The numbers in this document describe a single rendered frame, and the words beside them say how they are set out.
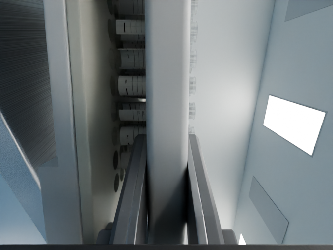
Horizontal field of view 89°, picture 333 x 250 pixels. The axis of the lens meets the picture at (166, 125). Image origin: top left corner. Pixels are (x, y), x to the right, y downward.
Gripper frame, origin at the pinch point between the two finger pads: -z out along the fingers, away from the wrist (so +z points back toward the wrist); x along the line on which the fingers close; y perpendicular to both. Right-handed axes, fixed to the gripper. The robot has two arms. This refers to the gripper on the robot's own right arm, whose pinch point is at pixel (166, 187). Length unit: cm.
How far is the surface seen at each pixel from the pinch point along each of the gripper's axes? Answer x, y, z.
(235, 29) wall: -127, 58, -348
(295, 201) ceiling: -189, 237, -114
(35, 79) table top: 13.3, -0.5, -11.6
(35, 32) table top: 13.3, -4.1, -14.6
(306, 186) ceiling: -189, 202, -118
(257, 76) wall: -183, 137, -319
